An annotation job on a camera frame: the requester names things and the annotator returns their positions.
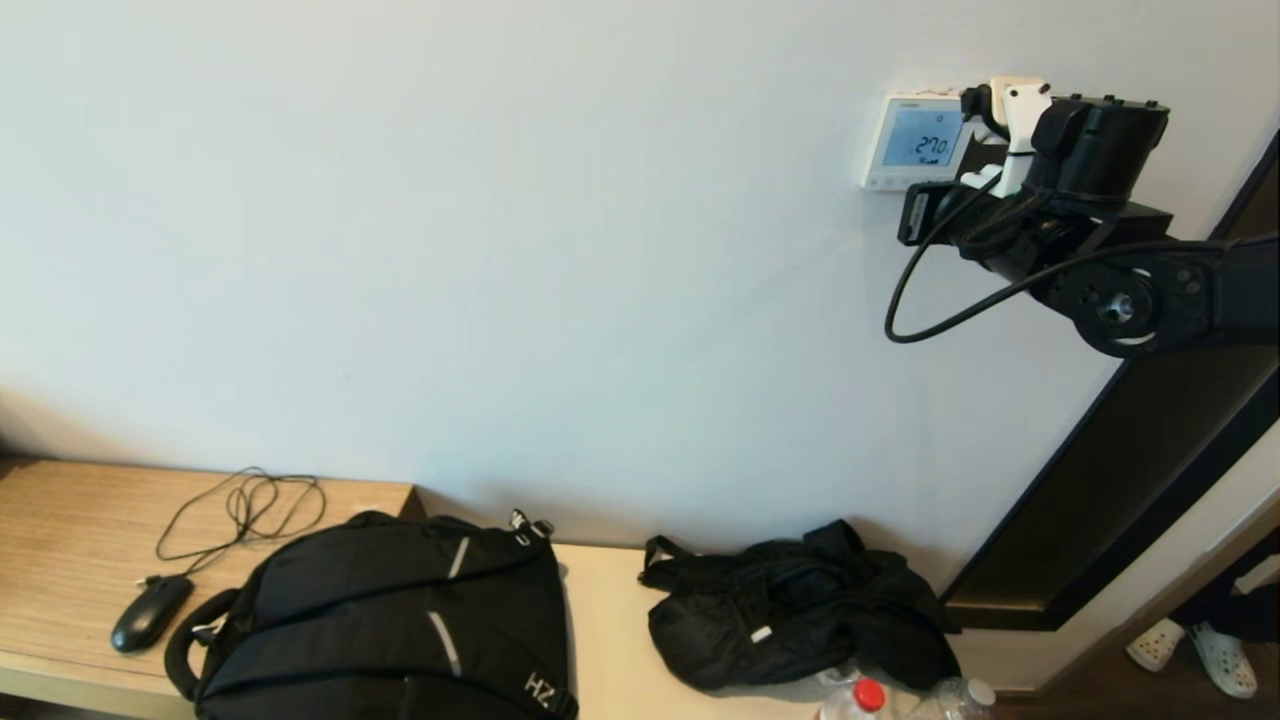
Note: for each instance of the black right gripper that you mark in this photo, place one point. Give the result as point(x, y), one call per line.
point(1000, 239)

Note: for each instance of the white wall thermostat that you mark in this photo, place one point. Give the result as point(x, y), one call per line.
point(915, 140)

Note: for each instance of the crumpled black fabric bag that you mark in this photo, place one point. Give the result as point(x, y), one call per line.
point(790, 620)

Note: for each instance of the clear plastic wrapper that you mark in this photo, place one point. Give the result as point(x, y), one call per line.
point(835, 677)

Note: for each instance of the red cap water bottle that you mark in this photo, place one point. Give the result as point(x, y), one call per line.
point(865, 697)

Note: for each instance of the white clog shoe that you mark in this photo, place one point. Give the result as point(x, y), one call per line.
point(1222, 658)
point(1155, 643)

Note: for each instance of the white cap clear bottle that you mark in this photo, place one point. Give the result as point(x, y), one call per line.
point(960, 700)

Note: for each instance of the black trouser leg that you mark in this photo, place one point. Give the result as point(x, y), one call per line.
point(1245, 612)

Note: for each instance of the cream low cabinet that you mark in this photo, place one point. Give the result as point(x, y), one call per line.
point(610, 640)

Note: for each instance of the large black backpack HZ print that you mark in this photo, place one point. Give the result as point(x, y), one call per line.
point(380, 610)

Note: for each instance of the black computer mouse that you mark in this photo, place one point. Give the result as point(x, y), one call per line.
point(148, 615)

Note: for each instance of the light wooden desk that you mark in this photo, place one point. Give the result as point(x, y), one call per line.
point(70, 530)

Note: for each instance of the black wall switch panel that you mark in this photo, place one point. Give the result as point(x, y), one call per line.
point(985, 155)

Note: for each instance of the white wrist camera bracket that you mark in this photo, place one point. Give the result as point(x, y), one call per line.
point(1020, 110)

